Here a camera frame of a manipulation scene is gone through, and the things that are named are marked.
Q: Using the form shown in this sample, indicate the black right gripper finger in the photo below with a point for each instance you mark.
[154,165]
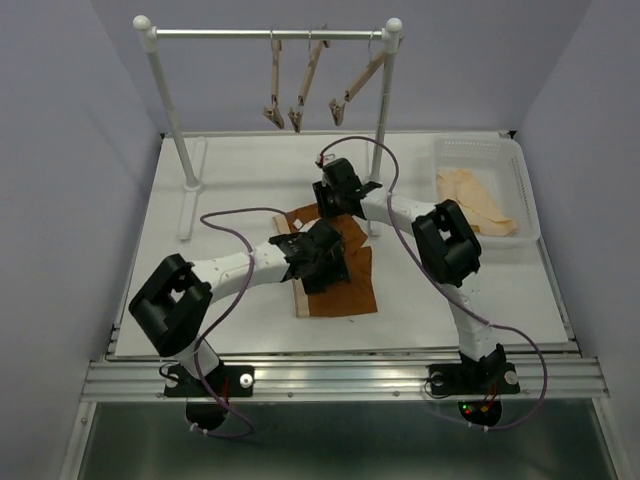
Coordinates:
[344,206]
[323,195]

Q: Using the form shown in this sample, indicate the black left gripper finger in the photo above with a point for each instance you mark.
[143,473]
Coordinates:
[316,284]
[334,270]

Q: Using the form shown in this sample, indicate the white clothes rack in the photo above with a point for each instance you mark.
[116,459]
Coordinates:
[390,36]

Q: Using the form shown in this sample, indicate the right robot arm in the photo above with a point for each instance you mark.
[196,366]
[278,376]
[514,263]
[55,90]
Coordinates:
[447,252]

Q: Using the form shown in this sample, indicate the aluminium rail frame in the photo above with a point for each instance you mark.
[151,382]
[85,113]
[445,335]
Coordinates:
[562,373]

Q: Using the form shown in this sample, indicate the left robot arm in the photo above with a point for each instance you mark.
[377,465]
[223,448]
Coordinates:
[171,305]

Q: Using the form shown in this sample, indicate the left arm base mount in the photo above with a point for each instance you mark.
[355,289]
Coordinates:
[208,404]

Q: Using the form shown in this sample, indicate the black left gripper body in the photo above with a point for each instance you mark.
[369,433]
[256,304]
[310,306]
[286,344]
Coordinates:
[317,268]

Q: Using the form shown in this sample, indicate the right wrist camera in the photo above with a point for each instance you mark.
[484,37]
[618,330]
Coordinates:
[323,159]

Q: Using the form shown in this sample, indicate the cream underwear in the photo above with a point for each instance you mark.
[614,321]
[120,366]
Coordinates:
[477,205]

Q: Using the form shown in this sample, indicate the brown underwear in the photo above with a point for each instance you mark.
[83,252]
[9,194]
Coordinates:
[343,299]

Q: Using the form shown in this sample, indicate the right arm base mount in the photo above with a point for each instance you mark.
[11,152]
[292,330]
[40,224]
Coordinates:
[480,404]

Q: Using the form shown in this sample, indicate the white plastic laundry basket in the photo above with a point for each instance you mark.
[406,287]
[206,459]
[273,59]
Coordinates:
[500,166]

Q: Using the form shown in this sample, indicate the wooden clip hanger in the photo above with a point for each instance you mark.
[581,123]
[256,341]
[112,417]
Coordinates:
[272,112]
[337,107]
[295,113]

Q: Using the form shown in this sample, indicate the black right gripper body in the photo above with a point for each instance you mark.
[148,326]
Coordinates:
[334,193]

